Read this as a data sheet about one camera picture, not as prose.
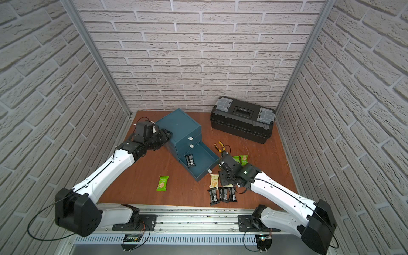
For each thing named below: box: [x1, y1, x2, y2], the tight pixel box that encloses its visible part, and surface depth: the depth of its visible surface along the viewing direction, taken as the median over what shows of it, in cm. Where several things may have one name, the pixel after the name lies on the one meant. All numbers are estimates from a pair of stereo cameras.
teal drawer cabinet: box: [155, 107, 217, 175], surface depth 89 cm
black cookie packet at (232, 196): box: [228, 187, 238, 203], surface depth 82 cm
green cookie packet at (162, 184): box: [156, 175, 170, 192], surface depth 87 cm
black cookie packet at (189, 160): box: [183, 153, 197, 168], surface depth 94 cm
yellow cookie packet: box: [208, 173, 220, 190], surface depth 87 cm
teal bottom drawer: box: [177, 141, 221, 183], surface depth 96 cm
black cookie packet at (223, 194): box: [218, 187, 228, 203], surface depth 83 cm
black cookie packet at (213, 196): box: [207, 187, 220, 206], surface depth 83 cm
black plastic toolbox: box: [209, 96, 276, 144], surface depth 99 cm
